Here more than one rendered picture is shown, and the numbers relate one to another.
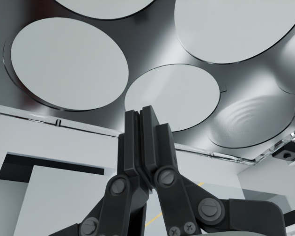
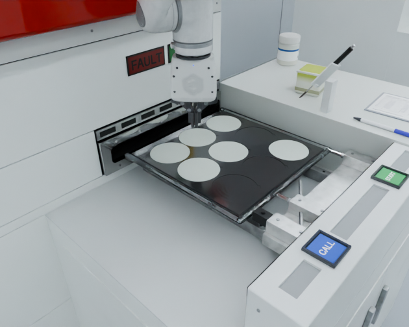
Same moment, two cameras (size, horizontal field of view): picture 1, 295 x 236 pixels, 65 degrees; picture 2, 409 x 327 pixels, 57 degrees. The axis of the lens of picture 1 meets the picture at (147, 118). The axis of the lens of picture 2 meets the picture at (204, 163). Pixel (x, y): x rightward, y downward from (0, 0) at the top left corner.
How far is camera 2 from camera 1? 0.96 m
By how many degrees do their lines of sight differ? 104
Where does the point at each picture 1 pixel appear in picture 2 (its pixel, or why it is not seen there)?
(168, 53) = (204, 154)
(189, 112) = (204, 174)
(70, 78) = (167, 153)
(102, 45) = (185, 148)
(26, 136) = (84, 213)
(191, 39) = (212, 153)
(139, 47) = (195, 152)
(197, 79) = (211, 163)
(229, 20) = (224, 152)
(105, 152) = (117, 246)
